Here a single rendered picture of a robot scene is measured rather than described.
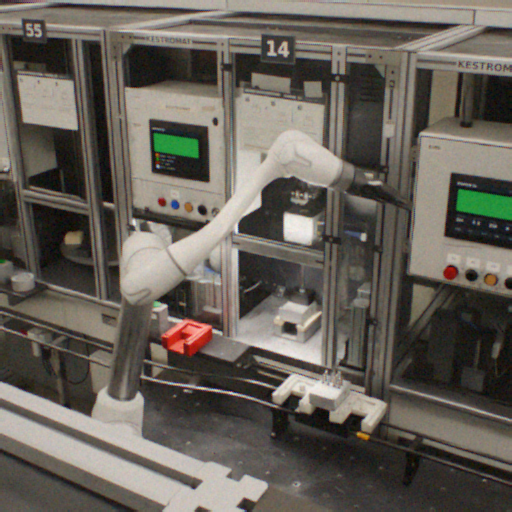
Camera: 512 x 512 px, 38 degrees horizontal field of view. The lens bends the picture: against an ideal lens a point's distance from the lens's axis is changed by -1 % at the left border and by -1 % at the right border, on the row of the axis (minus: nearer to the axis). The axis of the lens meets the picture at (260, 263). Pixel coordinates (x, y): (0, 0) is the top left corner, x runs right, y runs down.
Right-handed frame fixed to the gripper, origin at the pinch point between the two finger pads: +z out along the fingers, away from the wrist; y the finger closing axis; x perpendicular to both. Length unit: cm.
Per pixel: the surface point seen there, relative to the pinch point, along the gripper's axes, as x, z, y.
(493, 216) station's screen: 1.4, 18.9, -18.7
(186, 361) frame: 48, -5, 134
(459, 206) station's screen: -0.7, 11.9, -11.6
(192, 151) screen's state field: -15, -50, 59
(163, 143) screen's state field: -17, -58, 68
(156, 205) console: 0, -50, 86
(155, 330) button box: 43, -34, 99
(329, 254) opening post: 11.3, -1.1, 35.5
